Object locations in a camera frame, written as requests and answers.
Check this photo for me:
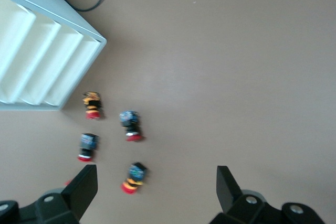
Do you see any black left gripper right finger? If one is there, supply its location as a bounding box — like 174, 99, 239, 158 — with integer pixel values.
209, 165, 325, 224

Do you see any white divided storage bin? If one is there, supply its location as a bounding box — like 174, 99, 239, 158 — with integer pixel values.
0, 0, 107, 111

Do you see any red pushbutton with orange collar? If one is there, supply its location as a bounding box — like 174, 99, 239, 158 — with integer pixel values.
120, 162, 149, 195

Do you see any red pushbutton with silver ring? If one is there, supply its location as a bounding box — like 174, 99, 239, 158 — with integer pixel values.
119, 109, 145, 142
77, 132, 100, 162

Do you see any red pushbutton amber contact block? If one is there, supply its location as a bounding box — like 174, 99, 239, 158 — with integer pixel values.
81, 91, 103, 120

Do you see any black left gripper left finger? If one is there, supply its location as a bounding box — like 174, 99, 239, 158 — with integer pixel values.
0, 164, 98, 224

